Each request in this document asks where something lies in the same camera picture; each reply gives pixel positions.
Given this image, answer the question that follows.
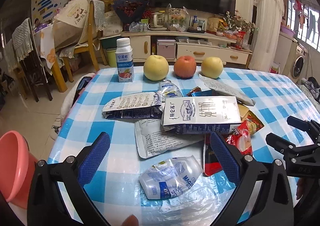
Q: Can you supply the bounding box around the dining table with cloth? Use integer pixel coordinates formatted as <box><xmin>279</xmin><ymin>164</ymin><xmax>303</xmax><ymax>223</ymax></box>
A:
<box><xmin>34</xmin><ymin>21</ymin><xmax>75</xmax><ymax>93</ymax></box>

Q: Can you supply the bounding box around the large yellow apple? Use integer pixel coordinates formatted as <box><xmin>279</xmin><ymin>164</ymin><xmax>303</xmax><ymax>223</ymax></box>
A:
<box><xmin>143</xmin><ymin>55</ymin><xmax>169</xmax><ymax>81</ymax></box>

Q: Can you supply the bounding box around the red apple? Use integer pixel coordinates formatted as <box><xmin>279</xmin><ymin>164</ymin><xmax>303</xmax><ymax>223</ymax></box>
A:
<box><xmin>174</xmin><ymin>56</ymin><xmax>196</xmax><ymax>78</ymax></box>

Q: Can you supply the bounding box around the silver foil packet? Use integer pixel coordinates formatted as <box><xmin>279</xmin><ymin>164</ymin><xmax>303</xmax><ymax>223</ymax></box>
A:
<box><xmin>135</xmin><ymin>119</ymin><xmax>204</xmax><ymax>159</ymax></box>

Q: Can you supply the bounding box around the small yellow apple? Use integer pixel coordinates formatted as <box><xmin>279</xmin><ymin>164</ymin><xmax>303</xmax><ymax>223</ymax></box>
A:
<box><xmin>201</xmin><ymin>57</ymin><xmax>223</xmax><ymax>79</ymax></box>

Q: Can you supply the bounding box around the left hand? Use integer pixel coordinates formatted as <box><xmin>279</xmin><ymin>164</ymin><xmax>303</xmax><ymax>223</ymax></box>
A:
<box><xmin>121</xmin><ymin>215</ymin><xmax>139</xmax><ymax>226</ymax></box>

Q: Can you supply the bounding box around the small red candy wrapper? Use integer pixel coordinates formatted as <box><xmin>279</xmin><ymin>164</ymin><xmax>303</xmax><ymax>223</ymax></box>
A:
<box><xmin>186</xmin><ymin>87</ymin><xmax>202</xmax><ymax>96</ymax></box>

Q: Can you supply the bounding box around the cream TV cabinet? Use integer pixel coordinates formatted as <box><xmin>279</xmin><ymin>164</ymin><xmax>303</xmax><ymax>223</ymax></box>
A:
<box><xmin>120</xmin><ymin>31</ymin><xmax>252</xmax><ymax>66</ymax></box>

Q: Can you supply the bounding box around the milk carton with circles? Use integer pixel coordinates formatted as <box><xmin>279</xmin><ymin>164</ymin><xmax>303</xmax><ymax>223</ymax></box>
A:
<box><xmin>102</xmin><ymin>92</ymin><xmax>164</xmax><ymax>119</ymax></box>

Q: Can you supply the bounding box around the green waste bin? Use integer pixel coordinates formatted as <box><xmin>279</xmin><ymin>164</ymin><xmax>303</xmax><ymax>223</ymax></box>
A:
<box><xmin>106</xmin><ymin>48</ymin><xmax>117</xmax><ymax>68</ymax></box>

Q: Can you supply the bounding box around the pink plastic trash bin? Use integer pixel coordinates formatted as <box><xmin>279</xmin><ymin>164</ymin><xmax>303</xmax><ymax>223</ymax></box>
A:
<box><xmin>0</xmin><ymin>131</ymin><xmax>38</xmax><ymax>209</ymax></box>

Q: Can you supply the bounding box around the white lace curtain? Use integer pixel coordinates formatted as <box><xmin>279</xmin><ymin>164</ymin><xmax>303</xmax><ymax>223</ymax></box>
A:
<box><xmin>248</xmin><ymin>0</ymin><xmax>285</xmax><ymax>72</ymax></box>

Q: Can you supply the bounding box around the right hand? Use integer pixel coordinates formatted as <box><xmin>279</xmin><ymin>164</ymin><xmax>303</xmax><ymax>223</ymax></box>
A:
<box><xmin>296</xmin><ymin>178</ymin><xmax>304</xmax><ymax>200</ymax></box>

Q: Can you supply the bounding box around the white yogurt drink bottle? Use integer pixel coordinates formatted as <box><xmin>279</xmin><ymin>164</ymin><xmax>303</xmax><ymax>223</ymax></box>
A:
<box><xmin>116</xmin><ymin>37</ymin><xmax>134</xmax><ymax>82</ymax></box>

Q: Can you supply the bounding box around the pink storage box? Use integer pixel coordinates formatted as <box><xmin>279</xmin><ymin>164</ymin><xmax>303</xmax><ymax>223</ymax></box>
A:
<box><xmin>156</xmin><ymin>39</ymin><xmax>176</xmax><ymax>60</ymax></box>

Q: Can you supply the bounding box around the white blue milk carton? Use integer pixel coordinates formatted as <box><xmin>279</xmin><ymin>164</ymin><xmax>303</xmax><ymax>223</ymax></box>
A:
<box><xmin>162</xmin><ymin>96</ymin><xmax>241</xmax><ymax>134</ymax></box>

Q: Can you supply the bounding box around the grey printed foil packet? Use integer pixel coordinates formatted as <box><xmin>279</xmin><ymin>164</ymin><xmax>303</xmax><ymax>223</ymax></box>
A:
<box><xmin>199</xmin><ymin>74</ymin><xmax>255</xmax><ymax>106</ymax></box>

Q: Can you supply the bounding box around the crushed Magicday yogurt pouch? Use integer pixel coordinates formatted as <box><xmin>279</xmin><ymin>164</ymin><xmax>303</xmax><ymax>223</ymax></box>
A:
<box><xmin>139</xmin><ymin>156</ymin><xmax>203</xmax><ymax>200</ymax></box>

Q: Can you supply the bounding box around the dark wrapped flower bouquet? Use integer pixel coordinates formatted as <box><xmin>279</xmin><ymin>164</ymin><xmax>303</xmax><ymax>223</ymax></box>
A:
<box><xmin>112</xmin><ymin>0</ymin><xmax>149</xmax><ymax>31</ymax></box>

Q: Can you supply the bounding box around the wooden dining chair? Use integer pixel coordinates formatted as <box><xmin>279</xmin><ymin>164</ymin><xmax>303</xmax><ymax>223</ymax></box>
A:
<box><xmin>53</xmin><ymin>0</ymin><xmax>105</xmax><ymax>82</ymax></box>

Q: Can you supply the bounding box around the red Tehtarik snack bag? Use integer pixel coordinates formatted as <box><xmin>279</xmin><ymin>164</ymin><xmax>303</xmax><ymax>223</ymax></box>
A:
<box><xmin>203</xmin><ymin>120</ymin><xmax>254</xmax><ymax>177</ymax></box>

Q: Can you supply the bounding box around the washing machine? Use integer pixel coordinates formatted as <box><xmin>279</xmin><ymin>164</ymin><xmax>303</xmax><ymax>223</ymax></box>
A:
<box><xmin>282</xmin><ymin>42</ymin><xmax>308</xmax><ymax>83</ymax></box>

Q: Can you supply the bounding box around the red yellow snack bag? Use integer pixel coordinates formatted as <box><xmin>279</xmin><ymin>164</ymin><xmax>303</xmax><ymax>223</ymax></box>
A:
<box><xmin>238</xmin><ymin>104</ymin><xmax>264</xmax><ymax>136</ymax></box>

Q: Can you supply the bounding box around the dark wooden chair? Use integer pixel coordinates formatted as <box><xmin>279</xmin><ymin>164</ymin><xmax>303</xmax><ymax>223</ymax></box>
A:
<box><xmin>11</xmin><ymin>18</ymin><xmax>53</xmax><ymax>102</ymax></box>

